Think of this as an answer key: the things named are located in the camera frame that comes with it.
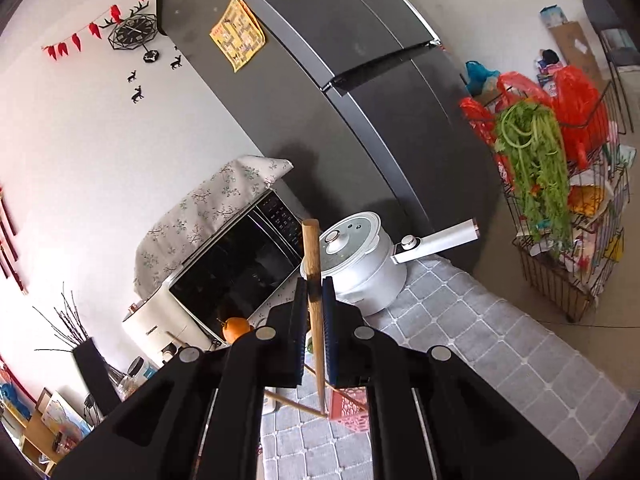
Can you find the white rice cooker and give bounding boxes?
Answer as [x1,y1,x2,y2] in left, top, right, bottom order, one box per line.
[122,287,213,361]

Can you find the white electric cooking pot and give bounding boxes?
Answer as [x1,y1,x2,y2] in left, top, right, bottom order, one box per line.
[315,211,481,317]

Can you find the black vase with branches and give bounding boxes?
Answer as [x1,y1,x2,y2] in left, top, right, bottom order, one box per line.
[34,284,122,417]

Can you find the wooden shelf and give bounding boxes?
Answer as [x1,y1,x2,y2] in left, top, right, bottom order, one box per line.
[0,400,66,476]

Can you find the grey refrigerator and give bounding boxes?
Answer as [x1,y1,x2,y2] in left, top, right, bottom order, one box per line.
[155,0,504,273]

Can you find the thin wooden chopstick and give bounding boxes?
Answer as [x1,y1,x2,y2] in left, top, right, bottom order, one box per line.
[264,390,327,418]

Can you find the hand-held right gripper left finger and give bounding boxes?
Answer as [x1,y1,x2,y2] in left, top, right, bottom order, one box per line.
[51,276,309,480]

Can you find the wire storage rack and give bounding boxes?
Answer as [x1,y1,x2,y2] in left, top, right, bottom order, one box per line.
[497,80,631,323]

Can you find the blue plastic bag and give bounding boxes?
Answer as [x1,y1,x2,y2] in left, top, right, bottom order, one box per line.
[466,60,501,92]

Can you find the grey chair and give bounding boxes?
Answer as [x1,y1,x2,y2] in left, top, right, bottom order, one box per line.
[582,0,640,133]

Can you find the black microwave oven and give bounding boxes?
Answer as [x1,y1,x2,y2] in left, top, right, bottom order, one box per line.
[168,190,307,338]

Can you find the black wall clock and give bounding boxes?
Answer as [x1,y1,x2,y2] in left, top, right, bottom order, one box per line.
[99,0,161,63]

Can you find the green leafy vegetables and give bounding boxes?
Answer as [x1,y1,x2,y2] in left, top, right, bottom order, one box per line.
[494,100,572,251]

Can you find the cardboard box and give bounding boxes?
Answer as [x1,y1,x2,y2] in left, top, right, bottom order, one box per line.
[551,20,607,92]

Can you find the yellow paper sheet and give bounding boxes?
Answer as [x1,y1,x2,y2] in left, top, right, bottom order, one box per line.
[209,0,266,73]

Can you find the glass jar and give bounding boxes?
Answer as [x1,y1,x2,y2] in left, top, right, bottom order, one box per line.
[126,356,160,386]

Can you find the red pepper garland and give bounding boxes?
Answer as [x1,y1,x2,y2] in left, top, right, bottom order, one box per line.
[42,0,157,61]

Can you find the floral cloth cover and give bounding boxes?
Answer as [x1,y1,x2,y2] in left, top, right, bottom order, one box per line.
[134,155,294,303]

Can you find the red plastic bag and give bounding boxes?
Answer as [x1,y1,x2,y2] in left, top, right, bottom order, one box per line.
[460,72,556,196]

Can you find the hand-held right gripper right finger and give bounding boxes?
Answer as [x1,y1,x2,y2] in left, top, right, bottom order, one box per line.
[321,276,581,480]

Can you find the orange plastic bag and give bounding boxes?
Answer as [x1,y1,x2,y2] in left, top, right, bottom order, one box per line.
[552,66,611,170]

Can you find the wooden utensil handle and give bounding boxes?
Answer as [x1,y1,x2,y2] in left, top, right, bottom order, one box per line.
[301,219,328,416]

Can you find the black deer wall decals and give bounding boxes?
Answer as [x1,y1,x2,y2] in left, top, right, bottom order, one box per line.
[126,46,183,104]

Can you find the pink plastic basket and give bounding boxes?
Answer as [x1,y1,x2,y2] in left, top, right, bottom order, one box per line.
[327,386,372,434]

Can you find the grey checked tablecloth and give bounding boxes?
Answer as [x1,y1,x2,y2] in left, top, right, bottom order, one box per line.
[248,255,637,480]

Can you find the red hanging wall ornament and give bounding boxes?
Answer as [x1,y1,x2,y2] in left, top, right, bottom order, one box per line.
[0,186,30,295]

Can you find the orange fruit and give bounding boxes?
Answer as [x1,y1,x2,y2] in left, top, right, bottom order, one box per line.
[220,317,253,345]

